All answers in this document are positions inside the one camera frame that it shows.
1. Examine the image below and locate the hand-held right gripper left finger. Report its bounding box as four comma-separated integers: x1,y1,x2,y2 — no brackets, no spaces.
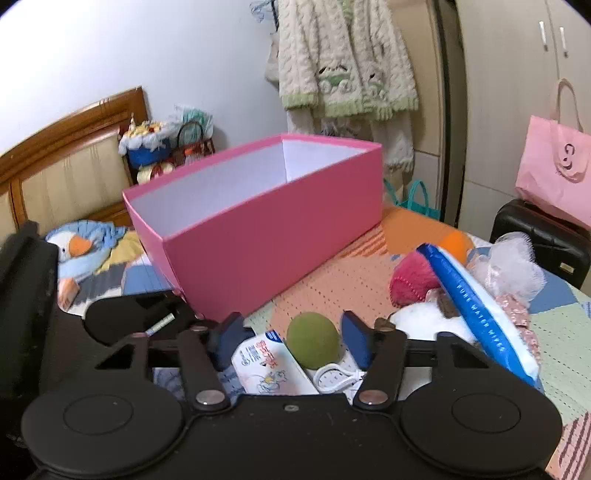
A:
95,313,256,412

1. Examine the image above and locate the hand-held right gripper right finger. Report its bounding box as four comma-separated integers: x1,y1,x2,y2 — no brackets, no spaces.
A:
341,310,492,412

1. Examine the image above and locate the green ball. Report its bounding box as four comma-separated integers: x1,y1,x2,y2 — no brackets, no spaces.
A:
286,312,341,369

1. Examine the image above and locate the white plush toy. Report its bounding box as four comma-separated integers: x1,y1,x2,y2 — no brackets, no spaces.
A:
388,295,481,345

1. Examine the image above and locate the pink knitted hat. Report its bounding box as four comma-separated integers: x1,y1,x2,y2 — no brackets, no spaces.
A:
389,253,444,308

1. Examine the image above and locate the pink cardboard box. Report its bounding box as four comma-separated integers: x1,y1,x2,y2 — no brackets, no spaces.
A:
122,134,384,324

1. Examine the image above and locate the blue wet wipes pack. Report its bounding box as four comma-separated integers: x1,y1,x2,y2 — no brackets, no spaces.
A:
416,243,542,387

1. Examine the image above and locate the white printed tissue packet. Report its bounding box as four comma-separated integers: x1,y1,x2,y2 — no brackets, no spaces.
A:
231,330,320,396

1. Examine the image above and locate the blue duck plush toy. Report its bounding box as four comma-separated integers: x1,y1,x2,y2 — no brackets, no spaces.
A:
45,220,139,311

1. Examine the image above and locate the wooden headboard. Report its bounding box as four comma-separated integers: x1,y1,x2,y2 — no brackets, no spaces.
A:
0,86,151,237

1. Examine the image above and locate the teal bag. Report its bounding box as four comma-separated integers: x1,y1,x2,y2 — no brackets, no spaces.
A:
383,178,442,220

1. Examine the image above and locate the pink floral cloth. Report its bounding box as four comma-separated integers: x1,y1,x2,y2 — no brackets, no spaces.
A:
495,293,542,366

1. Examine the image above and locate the brown basket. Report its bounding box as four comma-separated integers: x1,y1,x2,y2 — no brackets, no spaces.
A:
173,121,216,167

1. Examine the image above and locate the blue flower bucket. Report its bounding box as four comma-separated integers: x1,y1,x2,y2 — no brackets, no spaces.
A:
119,117,174,169

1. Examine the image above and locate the black suitcase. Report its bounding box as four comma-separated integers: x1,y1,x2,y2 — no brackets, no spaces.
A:
489,199,591,291

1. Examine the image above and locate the white plastic bag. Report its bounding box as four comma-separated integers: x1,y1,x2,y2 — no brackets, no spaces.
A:
173,104,214,139

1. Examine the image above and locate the pink tote bag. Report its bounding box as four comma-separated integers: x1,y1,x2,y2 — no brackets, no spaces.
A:
515,78,591,232

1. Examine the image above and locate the hanging towel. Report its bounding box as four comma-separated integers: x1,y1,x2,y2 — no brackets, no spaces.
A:
264,0,420,123

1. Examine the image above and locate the beige wardrobe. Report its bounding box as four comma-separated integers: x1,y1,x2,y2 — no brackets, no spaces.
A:
455,0,591,241

